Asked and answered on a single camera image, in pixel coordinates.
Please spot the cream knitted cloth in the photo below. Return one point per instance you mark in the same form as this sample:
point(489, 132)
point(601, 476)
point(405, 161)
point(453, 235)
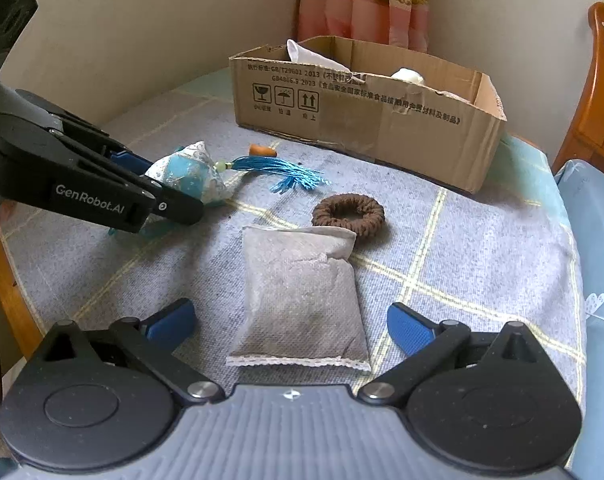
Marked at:
point(406, 76)

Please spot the brown cardboard box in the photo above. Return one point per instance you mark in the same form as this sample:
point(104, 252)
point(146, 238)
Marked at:
point(357, 125)

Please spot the brown scrunchie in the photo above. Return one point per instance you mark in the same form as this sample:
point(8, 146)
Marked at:
point(322, 215)

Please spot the wooden bed frame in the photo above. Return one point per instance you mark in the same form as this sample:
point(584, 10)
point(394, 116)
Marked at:
point(7, 300)

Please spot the blue folded quilt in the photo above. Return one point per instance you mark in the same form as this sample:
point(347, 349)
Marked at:
point(596, 240)

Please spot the white cloth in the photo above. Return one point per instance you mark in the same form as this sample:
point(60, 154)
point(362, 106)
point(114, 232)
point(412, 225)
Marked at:
point(307, 55)

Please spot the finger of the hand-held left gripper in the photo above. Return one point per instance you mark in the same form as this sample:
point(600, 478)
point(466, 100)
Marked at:
point(129, 159)
point(107, 195)

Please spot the grey sachet with lace edge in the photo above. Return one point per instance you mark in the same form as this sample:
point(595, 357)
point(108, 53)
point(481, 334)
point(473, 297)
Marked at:
point(297, 300)

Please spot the pink curtain with gold band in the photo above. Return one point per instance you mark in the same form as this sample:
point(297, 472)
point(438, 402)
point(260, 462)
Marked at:
point(362, 10)

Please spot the wooden bed headboard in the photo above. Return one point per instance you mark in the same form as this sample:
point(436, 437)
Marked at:
point(596, 100)

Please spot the small orange felt piece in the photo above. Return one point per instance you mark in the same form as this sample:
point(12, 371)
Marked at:
point(262, 150)

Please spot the grey plaid bed sheet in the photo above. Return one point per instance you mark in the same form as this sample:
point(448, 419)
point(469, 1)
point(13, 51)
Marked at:
point(456, 260)

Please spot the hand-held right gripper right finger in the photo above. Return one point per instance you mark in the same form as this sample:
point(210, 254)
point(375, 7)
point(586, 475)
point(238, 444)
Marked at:
point(411, 327)

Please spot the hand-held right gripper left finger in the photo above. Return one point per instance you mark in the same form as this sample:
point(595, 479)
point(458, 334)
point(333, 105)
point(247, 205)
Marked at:
point(172, 322)

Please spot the patterned sachet with blue tassel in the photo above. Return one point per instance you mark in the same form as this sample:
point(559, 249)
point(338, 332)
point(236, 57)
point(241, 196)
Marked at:
point(192, 170)

